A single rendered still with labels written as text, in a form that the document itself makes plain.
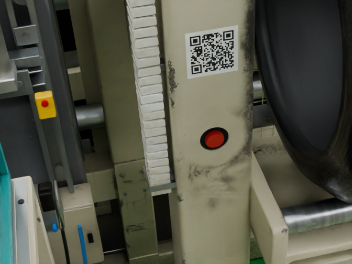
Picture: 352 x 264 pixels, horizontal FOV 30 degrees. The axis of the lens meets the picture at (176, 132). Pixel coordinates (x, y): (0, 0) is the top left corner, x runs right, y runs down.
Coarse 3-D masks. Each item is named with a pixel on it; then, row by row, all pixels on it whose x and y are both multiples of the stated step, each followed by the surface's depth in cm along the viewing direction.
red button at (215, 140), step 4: (212, 132) 101; (216, 132) 101; (220, 132) 102; (208, 136) 101; (212, 136) 101; (216, 136) 102; (220, 136) 102; (208, 140) 102; (212, 140) 102; (216, 140) 102; (220, 140) 102; (208, 144) 102; (212, 144) 102; (216, 144) 103; (220, 144) 103
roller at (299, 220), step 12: (300, 204) 110; (312, 204) 109; (324, 204) 109; (336, 204) 109; (348, 204) 109; (288, 216) 108; (300, 216) 108; (312, 216) 108; (324, 216) 108; (336, 216) 109; (348, 216) 109; (300, 228) 108; (312, 228) 109
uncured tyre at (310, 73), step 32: (256, 0) 122; (288, 0) 130; (320, 0) 131; (256, 32) 123; (288, 32) 131; (320, 32) 132; (288, 64) 131; (320, 64) 131; (288, 96) 128; (320, 96) 129; (288, 128) 115; (320, 128) 125; (320, 160) 99
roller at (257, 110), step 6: (258, 108) 130; (264, 108) 130; (258, 114) 129; (264, 114) 129; (270, 114) 130; (258, 120) 129; (264, 120) 130; (270, 120) 130; (252, 126) 130; (258, 126) 130; (264, 126) 131
